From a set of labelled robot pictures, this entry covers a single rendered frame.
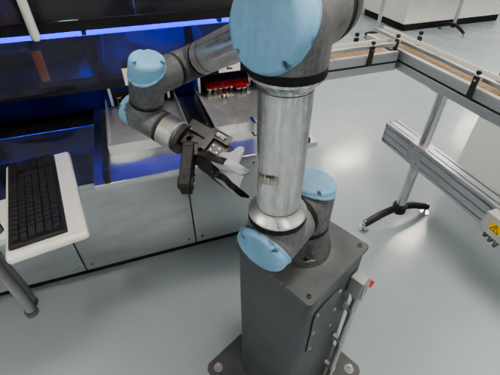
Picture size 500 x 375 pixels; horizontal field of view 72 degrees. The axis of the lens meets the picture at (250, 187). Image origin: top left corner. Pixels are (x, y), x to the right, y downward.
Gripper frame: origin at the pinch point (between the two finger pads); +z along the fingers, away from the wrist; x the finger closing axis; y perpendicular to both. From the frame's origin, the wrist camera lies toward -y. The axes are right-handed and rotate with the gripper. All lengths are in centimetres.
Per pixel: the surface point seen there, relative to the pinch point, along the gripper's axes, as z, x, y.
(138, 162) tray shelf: -37.8, 25.6, -2.7
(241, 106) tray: -29, 42, 41
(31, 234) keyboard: -44, 19, -35
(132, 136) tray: -49, 32, 5
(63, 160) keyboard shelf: -66, 38, -13
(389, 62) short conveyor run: 10, 62, 113
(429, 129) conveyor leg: 42, 72, 97
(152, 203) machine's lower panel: -49, 80, -4
